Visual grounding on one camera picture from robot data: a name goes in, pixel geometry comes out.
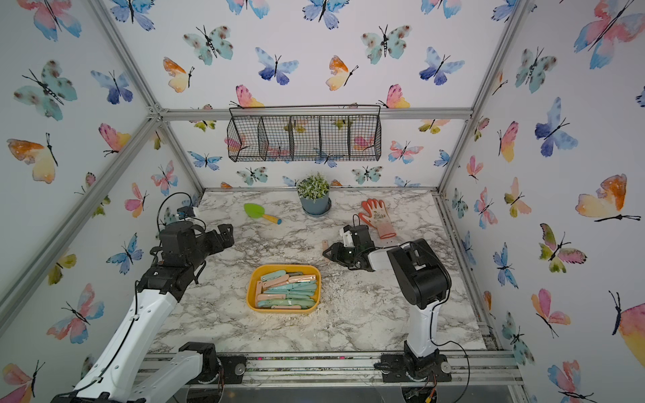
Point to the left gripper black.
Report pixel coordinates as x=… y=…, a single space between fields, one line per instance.
x=226 y=235

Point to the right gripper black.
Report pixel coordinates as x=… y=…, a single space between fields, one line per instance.
x=334 y=253

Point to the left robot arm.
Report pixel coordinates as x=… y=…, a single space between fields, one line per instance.
x=112 y=378

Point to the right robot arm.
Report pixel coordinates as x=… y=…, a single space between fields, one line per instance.
x=425 y=284

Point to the yellow storage box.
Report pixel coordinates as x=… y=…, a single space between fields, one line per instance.
x=284 y=289

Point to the red white garden glove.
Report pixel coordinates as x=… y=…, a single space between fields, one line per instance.
x=376 y=216

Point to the potted green plant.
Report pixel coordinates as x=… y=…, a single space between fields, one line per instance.
x=313 y=192

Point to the green yellow toy trowel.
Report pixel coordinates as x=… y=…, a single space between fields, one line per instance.
x=256 y=211

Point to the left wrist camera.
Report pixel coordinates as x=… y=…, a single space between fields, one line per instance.
x=188 y=212

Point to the black wire wall basket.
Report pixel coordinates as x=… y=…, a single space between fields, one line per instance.
x=324 y=134

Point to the aluminium front rail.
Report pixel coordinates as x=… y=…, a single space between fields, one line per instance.
x=265 y=370

